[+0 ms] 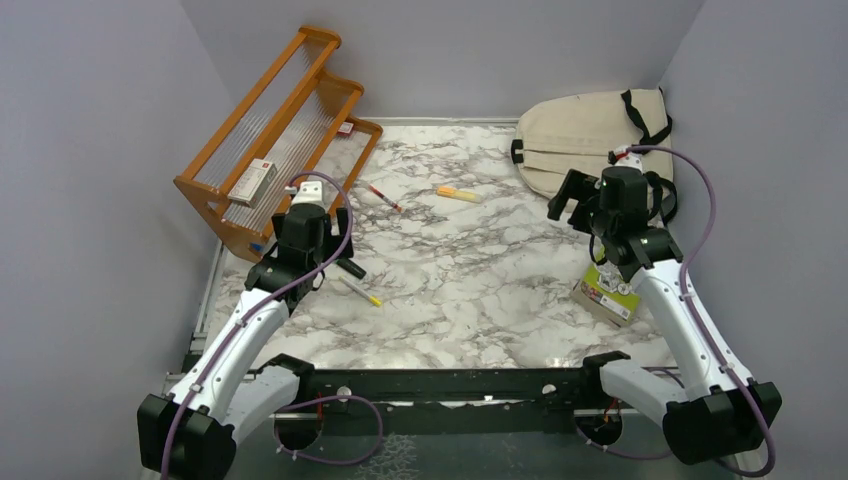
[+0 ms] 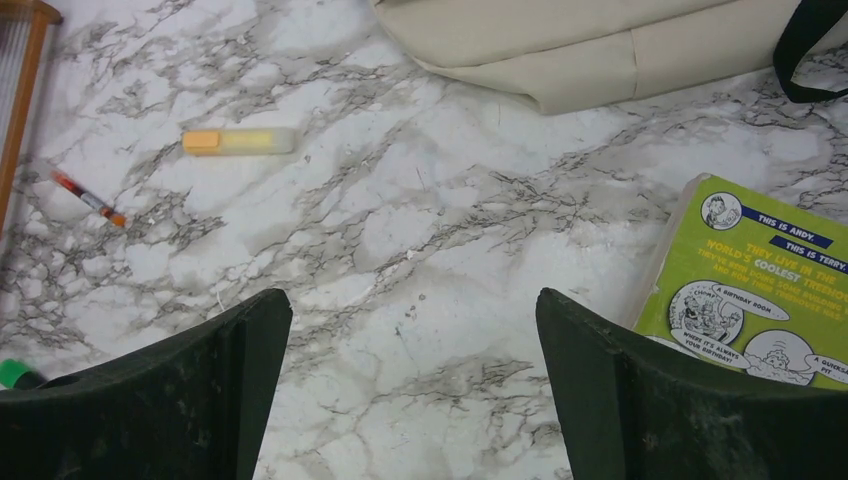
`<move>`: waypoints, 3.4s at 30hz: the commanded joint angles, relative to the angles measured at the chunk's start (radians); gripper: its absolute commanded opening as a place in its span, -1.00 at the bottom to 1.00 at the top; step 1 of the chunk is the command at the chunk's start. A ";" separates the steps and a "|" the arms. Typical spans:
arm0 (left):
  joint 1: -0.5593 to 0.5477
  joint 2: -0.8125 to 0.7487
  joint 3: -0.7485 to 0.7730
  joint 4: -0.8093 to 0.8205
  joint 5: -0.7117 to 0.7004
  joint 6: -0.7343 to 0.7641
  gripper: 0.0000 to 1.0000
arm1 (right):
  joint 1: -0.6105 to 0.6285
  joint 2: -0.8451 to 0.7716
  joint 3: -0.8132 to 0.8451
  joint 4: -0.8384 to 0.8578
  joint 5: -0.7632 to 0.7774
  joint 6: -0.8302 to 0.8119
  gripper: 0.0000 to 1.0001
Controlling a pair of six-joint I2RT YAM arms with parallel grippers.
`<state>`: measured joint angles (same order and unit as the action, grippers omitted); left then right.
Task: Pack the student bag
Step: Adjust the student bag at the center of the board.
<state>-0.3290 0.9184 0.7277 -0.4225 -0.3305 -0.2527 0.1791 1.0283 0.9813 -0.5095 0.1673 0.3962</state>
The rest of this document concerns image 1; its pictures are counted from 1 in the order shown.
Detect beige canvas backpack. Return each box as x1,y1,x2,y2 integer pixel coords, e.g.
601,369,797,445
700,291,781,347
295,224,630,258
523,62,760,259
510,89,673,199

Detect green cartoon book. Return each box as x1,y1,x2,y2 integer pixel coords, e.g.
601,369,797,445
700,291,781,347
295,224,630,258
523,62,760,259
571,261,641,328

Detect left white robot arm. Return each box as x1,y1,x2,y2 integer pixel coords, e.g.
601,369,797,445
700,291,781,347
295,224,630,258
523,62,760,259
137,203,353,479

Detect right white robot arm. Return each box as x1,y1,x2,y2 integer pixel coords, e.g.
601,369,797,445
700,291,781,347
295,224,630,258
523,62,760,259
548,166,782,470

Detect green black highlighter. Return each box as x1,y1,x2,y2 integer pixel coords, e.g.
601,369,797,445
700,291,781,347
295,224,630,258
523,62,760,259
336,258,367,280

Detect white red small box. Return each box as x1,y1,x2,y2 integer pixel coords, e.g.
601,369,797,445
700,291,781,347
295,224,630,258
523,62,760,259
227,158,277,208

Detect red clear pen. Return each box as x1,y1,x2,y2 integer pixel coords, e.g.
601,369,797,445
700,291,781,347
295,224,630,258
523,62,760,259
368,185,403,213

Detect white yellow marker pen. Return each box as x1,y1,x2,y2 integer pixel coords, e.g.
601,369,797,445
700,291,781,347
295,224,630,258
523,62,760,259
339,276,382,307

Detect orange wooden shelf rack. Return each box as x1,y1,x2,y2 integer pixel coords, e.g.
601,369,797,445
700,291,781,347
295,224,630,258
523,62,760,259
174,26,383,261

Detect orange yellow highlighter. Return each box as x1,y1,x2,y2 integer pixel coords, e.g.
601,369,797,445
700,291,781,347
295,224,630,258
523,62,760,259
436,186,482,204

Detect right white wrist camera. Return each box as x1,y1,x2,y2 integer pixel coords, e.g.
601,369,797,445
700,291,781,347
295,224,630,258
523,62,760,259
608,146,644,172

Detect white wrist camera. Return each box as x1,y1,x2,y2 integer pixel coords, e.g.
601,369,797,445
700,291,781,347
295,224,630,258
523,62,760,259
608,146,644,172
284,181,325,208

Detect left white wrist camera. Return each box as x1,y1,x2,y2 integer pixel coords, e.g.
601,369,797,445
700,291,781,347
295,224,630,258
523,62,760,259
284,181,325,208

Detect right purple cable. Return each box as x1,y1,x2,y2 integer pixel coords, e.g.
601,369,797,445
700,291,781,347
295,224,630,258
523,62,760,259
574,144,778,480

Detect black metal base frame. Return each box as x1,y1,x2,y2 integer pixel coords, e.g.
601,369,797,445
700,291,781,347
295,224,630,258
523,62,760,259
180,351,684,439

